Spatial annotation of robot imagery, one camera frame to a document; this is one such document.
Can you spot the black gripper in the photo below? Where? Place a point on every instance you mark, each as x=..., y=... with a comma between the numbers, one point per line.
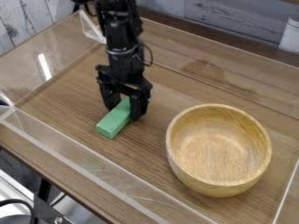
x=122, y=77

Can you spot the white cylindrical container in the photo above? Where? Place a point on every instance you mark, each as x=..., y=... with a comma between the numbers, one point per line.
x=290, y=39

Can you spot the brown wooden bowl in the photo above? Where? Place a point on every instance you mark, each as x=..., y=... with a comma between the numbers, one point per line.
x=219, y=149

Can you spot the clear acrylic tray walls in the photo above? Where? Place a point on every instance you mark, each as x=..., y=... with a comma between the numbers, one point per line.
x=119, y=176

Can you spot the black metal bracket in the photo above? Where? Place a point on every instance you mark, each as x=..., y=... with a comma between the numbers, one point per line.
x=46, y=214

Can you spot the green rectangular block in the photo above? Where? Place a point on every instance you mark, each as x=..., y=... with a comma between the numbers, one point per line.
x=115, y=120

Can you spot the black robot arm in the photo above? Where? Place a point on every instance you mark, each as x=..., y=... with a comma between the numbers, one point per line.
x=119, y=21

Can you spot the black table leg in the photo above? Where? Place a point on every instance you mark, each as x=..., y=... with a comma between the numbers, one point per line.
x=44, y=190

